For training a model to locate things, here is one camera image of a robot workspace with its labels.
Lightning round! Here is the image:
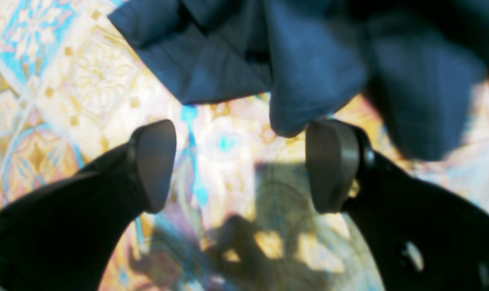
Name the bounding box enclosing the dark navy t-shirt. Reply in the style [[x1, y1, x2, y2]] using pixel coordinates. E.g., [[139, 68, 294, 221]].
[[108, 0, 489, 161]]

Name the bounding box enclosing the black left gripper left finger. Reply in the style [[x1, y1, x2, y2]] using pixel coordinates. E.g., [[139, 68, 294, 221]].
[[0, 120, 176, 291]]

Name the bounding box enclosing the patterned colourful tablecloth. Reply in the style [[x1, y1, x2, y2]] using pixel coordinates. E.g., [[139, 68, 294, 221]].
[[0, 0, 489, 291]]

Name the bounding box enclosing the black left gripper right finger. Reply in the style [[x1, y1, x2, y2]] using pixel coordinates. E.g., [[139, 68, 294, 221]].
[[305, 119, 489, 291]]

